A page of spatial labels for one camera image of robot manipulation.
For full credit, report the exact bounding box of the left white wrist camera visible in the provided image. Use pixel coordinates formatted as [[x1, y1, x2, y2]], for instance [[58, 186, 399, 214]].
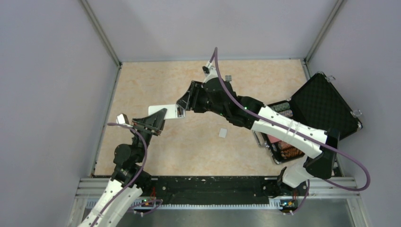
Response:
[[116, 113, 132, 129]]

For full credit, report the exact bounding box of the chrome case handle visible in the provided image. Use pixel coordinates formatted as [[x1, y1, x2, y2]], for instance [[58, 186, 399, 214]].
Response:
[[253, 131, 268, 148]]

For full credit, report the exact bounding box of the pink card deck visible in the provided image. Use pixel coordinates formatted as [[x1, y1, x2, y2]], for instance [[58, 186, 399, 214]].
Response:
[[265, 134, 281, 144]]

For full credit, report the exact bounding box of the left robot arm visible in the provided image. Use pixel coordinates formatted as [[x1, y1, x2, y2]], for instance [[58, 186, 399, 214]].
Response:
[[80, 108, 168, 227]]

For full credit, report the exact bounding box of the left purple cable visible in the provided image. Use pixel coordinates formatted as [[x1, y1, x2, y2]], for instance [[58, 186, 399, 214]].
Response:
[[89, 122, 164, 227]]

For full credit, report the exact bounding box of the purple cable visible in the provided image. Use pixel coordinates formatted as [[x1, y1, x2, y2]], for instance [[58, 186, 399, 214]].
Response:
[[209, 47, 371, 215], [89, 122, 164, 227]]

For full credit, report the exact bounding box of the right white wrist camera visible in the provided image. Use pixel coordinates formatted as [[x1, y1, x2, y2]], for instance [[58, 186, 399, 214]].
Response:
[[202, 62, 218, 83]]

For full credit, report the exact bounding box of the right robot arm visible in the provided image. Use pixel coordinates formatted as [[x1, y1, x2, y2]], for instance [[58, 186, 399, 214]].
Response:
[[176, 78, 339, 195]]

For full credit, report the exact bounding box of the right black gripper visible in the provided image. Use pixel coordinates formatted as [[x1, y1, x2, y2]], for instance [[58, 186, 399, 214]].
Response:
[[177, 81, 228, 118]]

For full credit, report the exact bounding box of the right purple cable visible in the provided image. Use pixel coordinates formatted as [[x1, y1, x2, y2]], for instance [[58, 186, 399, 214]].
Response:
[[209, 47, 371, 215]]

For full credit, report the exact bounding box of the black poker chip case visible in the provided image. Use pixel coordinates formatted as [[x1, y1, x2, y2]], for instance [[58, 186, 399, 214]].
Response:
[[252, 71, 363, 165]]

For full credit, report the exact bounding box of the white battery cover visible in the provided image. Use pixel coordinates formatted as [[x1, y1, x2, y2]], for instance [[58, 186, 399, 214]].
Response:
[[218, 128, 227, 138]]

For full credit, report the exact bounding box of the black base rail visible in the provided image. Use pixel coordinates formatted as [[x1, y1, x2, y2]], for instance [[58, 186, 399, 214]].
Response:
[[142, 176, 293, 205]]

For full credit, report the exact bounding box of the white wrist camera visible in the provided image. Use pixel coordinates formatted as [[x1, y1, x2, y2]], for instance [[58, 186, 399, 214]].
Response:
[[202, 62, 218, 83], [116, 113, 132, 129]]

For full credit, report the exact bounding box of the white remote control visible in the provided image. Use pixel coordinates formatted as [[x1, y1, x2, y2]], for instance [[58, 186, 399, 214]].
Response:
[[148, 104, 185, 120]]

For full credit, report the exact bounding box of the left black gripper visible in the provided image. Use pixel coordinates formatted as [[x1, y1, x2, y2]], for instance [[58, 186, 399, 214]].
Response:
[[131, 108, 169, 162]]

